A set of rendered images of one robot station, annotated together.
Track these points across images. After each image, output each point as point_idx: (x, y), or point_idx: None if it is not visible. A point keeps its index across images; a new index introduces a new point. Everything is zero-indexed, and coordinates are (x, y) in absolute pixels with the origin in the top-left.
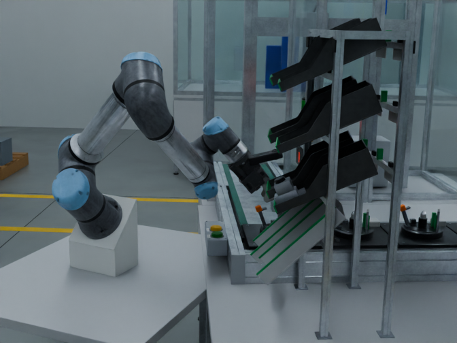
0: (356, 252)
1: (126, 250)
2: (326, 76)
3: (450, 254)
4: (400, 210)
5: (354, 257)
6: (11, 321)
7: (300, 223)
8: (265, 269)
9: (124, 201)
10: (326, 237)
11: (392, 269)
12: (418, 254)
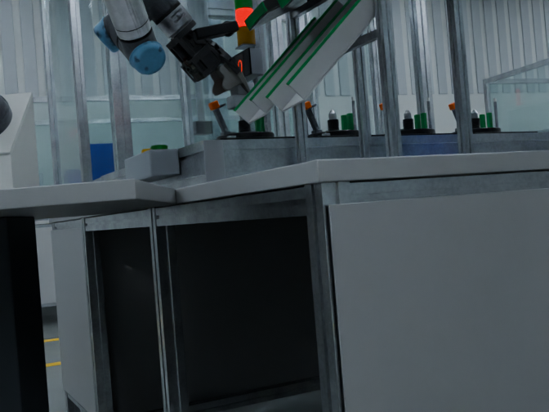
0: (365, 126)
1: (24, 165)
2: None
3: None
4: (382, 109)
5: (365, 133)
6: None
7: (317, 40)
8: (299, 73)
9: (10, 98)
10: (382, 8)
11: (463, 62)
12: (429, 137)
